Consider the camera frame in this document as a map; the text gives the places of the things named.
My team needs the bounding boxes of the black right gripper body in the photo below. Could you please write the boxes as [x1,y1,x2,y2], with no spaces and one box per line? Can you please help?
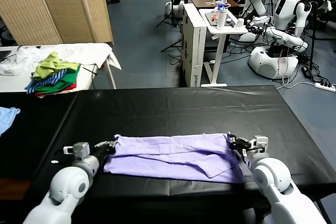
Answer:
[233,141,253,156]

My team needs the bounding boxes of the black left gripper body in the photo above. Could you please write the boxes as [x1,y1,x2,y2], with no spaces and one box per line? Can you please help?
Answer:
[91,145,116,159]

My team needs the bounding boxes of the lavender t-shirt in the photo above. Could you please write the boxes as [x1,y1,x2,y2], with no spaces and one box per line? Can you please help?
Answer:
[103,132,246,184]

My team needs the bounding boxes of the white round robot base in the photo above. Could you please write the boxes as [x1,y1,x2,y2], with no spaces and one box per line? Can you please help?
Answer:
[164,1,184,19]

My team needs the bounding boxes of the pile of colourful clothes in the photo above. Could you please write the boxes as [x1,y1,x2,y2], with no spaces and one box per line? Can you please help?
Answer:
[35,63,81,94]

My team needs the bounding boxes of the large black table cover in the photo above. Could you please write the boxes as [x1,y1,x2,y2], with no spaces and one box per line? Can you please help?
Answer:
[25,85,336,224]

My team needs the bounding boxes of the small black table cover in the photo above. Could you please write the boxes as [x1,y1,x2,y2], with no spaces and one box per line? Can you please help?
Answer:
[0,91,79,180]

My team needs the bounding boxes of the beige folded garment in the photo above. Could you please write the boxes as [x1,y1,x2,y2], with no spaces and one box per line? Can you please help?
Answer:
[36,89,79,99]

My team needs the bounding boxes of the red folded garment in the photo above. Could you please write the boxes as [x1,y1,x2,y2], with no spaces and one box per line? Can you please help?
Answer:
[35,83,77,97]

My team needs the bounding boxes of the blue striped garment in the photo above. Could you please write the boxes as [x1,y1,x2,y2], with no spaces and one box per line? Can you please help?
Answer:
[25,68,68,95]

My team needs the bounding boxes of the white standing desk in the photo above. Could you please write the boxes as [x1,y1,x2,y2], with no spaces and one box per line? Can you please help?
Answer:
[198,8,249,88]

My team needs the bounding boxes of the white draped sheet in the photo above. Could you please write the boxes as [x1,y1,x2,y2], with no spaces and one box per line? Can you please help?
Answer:
[39,43,122,71]

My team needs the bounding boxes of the lime green crumpled garment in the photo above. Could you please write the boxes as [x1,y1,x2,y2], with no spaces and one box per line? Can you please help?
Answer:
[31,52,79,80]

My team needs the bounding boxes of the light blue garment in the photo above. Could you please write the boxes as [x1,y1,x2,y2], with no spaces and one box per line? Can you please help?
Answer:
[0,106,21,137]

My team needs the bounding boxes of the tall white cardboard box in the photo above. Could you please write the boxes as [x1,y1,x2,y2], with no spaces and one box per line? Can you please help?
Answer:
[181,3,207,88]

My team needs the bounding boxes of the white power strip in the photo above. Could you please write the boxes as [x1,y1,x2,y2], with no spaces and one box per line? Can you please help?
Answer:
[314,82,336,91]

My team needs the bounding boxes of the white folding table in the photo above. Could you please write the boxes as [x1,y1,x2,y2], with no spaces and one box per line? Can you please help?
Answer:
[0,43,118,93]

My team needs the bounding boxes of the black monitor stand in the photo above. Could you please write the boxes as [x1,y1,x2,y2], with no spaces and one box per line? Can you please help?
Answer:
[160,0,190,53]

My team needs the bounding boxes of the white crumpled garment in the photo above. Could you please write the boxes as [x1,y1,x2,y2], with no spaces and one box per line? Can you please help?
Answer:
[0,46,44,77]

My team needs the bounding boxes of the white thermos bottle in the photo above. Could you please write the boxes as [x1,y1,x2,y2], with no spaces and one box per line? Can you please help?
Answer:
[216,8,227,30]

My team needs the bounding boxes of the black pole stand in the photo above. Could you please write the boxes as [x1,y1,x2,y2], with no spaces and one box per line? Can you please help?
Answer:
[308,0,320,70]

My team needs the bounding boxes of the grey tablet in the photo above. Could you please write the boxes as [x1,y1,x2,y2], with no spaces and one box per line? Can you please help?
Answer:
[205,11,218,23]

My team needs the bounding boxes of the black laptop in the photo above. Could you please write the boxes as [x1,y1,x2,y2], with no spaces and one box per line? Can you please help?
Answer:
[0,50,13,63]

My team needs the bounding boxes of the white humanoid robot black shoulders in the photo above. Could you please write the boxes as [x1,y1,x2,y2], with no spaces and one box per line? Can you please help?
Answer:
[248,0,313,80]

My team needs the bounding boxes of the black light tripod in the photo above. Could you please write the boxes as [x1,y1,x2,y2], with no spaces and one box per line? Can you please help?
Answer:
[156,0,182,29]

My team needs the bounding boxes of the bamboo folding screen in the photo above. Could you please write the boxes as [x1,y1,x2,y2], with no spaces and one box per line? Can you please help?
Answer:
[0,0,114,46]

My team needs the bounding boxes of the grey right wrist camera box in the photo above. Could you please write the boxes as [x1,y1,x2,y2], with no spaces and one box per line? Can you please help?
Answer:
[249,136,269,154]

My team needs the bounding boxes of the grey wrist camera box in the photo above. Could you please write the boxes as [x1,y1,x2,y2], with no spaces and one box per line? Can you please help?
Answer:
[249,136,269,154]
[62,142,91,161]

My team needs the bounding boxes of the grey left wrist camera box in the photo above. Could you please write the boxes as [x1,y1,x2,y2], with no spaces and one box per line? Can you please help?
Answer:
[62,142,91,161]

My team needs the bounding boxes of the thin black cable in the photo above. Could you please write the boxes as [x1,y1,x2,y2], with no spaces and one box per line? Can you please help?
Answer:
[82,66,101,77]

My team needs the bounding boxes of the white coiled cable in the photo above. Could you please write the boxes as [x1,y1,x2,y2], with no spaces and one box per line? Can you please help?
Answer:
[205,0,232,8]

